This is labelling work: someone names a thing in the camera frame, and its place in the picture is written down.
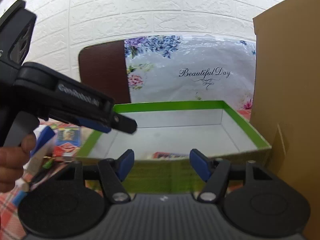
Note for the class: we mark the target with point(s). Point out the green-rimmed white cardboard box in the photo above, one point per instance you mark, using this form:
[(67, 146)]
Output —
[(175, 132)]

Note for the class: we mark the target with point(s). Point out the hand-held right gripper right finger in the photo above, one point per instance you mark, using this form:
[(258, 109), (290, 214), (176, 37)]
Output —
[(200, 166)]

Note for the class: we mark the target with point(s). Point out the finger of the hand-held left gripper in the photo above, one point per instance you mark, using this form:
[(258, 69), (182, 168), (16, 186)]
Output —
[(125, 125), (95, 126)]

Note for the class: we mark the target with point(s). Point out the floral plastic bag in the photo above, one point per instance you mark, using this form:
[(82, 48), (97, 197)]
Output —
[(162, 85)]

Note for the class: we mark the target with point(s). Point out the dark brown chair back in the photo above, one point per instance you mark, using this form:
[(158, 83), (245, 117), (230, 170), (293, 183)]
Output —
[(102, 72)]

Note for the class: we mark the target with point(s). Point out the red plaid blanket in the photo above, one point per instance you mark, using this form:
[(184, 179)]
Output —
[(10, 206)]

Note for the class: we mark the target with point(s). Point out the blue and white carton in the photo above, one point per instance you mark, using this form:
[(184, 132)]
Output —
[(45, 136)]

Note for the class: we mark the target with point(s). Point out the red and white pack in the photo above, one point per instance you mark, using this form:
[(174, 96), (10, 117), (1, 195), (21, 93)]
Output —
[(63, 152)]

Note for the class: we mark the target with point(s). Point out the large brown cardboard sheet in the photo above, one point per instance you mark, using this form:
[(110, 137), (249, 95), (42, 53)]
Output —
[(287, 80)]

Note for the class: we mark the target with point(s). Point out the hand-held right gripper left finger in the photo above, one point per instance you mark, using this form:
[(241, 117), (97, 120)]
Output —
[(126, 164)]

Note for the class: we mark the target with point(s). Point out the small green clip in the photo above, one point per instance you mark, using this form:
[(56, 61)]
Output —
[(47, 164)]

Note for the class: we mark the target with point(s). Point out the person's left hand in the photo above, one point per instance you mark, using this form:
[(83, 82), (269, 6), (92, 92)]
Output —
[(11, 165)]

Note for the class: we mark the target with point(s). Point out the red snack packet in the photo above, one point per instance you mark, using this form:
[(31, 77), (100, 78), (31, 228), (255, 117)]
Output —
[(170, 155)]

